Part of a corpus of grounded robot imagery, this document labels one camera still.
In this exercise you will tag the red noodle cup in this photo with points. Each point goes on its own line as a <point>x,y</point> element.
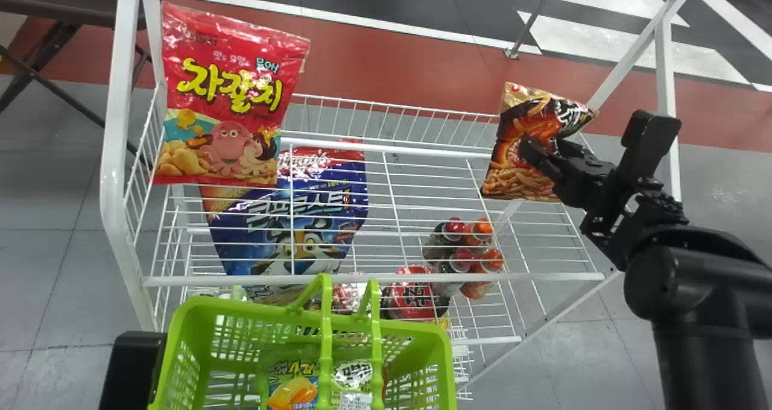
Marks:
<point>348,296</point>
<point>416,298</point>

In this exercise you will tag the dark side table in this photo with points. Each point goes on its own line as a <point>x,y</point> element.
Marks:
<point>36,6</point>

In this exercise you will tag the green snack packet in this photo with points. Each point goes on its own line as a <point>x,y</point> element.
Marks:
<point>292,392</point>

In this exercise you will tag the blue cereal bag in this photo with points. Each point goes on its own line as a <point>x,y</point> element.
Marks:
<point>329,214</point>

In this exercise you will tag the green basket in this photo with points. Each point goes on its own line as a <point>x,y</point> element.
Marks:
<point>205,337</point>

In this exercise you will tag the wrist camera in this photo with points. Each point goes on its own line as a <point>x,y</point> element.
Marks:
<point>651,141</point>
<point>129,374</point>

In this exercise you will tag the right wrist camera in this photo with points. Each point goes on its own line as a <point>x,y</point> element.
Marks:
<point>651,141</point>

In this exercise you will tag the orange snack packet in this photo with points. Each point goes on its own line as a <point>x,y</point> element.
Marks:
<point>518,178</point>

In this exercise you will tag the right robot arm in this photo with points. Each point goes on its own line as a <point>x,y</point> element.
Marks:
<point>699,301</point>

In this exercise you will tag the red snack packet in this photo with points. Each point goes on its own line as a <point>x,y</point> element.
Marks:
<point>229,66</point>

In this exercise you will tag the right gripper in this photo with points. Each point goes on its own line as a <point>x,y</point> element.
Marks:
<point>588,178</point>

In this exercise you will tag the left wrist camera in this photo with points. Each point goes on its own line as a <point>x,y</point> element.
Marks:
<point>129,374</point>

